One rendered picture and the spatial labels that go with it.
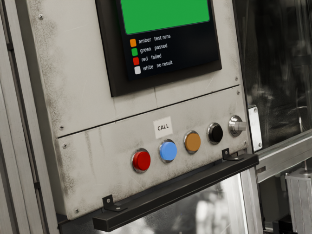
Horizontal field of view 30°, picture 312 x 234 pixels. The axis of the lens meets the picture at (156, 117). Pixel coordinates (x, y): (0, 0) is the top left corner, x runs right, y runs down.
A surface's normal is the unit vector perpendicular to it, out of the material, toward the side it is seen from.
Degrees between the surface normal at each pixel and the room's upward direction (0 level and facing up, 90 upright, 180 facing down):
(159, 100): 90
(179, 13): 90
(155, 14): 90
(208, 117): 90
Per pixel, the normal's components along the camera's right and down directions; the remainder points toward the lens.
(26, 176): 0.68, 0.00
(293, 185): -0.71, 0.22
